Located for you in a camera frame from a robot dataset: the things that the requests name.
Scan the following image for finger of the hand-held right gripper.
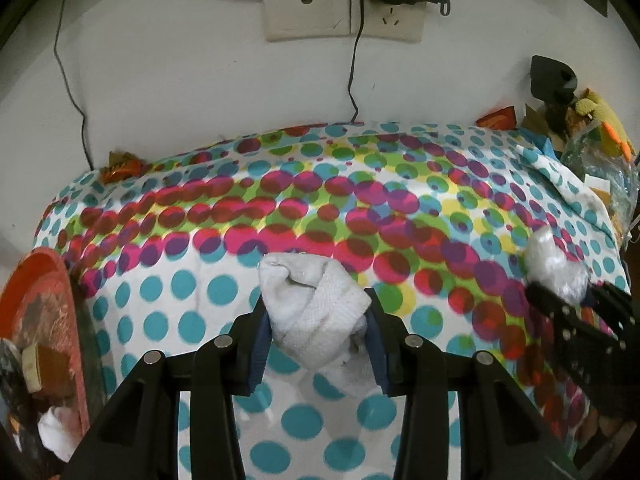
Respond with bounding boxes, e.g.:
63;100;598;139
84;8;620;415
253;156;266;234
525;282;640;416
585;282;640;331

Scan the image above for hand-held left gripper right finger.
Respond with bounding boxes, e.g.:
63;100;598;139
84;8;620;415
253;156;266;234
362;287;581;480

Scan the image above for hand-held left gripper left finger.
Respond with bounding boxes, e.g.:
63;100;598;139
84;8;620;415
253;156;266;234
75;300;273;480

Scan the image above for clear plastic bag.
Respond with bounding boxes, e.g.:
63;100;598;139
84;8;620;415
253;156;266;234
524;227;590;306

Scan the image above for white sock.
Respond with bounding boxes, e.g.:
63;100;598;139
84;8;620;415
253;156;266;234
37;405;83;463
257;252;381;401

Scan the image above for dark red box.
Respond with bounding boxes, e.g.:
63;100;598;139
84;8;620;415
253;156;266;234
22;342;76;393

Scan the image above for red round tray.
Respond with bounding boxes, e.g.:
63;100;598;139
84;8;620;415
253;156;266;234
0;247;93;480

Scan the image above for clear bag with green contents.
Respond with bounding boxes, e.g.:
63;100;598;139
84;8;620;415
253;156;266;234
560;120;640;221

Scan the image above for polka dot tablecloth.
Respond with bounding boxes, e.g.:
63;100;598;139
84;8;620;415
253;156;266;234
35;121;631;480

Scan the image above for yellow plush toy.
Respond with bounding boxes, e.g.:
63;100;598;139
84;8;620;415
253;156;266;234
572;89;638;158

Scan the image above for brown cardboard box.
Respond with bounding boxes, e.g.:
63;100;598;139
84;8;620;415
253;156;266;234
522;104;551;136

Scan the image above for red snack packet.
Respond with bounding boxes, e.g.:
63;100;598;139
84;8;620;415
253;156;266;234
476;106;517;131

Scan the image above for orange candy wrapper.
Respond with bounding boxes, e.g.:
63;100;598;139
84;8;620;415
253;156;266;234
101;151;147;184

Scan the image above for black clamp stand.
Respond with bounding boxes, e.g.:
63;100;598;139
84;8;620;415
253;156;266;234
530;54;580;138

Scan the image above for black charger cable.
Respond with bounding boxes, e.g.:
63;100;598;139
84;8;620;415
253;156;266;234
346;2;365;123

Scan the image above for long black television cable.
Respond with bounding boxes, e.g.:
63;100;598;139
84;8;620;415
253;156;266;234
52;0;96;170

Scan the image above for beige power wall socket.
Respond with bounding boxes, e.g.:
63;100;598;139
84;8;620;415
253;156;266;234
350;0;427;45

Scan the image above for beige round-hole wall socket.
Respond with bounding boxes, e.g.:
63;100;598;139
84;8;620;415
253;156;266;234
261;0;353;43

